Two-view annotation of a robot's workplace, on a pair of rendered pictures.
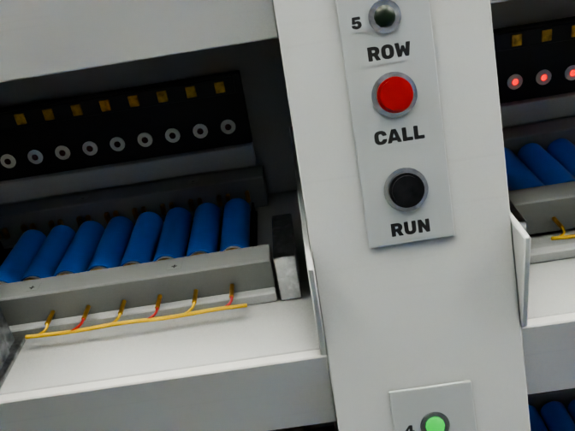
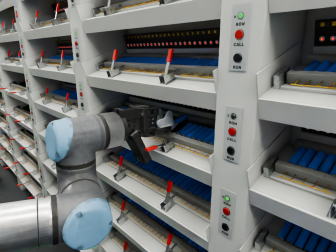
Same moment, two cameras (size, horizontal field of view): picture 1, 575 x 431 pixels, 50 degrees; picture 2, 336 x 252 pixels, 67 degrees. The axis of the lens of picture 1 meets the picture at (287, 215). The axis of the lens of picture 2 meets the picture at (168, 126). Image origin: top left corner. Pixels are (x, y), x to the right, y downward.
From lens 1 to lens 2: 0.40 m
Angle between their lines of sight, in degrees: 43
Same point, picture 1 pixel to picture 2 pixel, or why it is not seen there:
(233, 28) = (211, 107)
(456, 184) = (241, 153)
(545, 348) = (253, 196)
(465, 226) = (241, 162)
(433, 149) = (237, 145)
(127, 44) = (195, 103)
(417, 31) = (238, 121)
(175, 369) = (190, 163)
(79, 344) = (182, 151)
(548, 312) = (257, 189)
